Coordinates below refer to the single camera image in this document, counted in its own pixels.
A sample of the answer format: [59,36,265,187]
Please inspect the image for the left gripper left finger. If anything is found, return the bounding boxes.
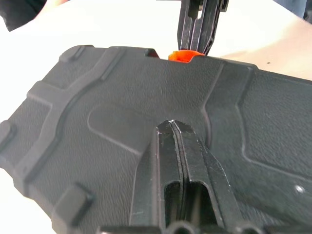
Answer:
[129,119,185,229]

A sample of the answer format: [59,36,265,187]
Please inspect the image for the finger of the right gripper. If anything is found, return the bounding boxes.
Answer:
[196,0,230,55]
[177,0,203,51]

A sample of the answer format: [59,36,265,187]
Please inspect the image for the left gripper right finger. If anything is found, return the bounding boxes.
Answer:
[172,119,244,229]

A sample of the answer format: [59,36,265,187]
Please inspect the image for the black plastic tool case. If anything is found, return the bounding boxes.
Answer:
[0,44,312,234]

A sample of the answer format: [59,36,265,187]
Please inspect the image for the orange case latch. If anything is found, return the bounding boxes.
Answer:
[168,50,205,64]

